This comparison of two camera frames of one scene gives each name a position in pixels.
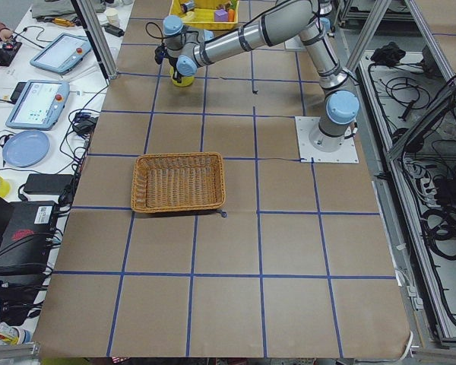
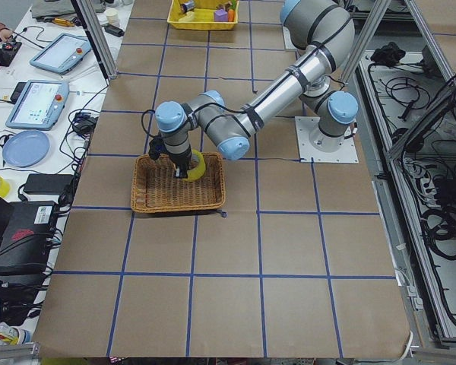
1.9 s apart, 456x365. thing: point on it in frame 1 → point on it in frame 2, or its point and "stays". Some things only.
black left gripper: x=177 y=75 → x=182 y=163
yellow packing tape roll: x=186 y=80 → x=197 y=172
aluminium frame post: x=101 y=46 stays
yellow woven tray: x=204 y=11 stays
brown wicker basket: x=178 y=182 stays
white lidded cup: x=112 y=16 stays
